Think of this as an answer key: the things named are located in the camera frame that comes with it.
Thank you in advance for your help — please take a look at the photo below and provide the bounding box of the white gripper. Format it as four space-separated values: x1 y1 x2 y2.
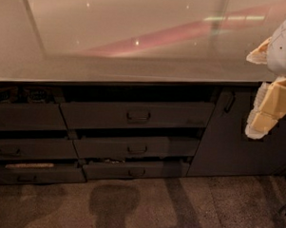
245 19 286 140

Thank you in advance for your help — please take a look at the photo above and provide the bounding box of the grey cabinet door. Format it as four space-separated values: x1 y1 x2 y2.
188 86 286 177

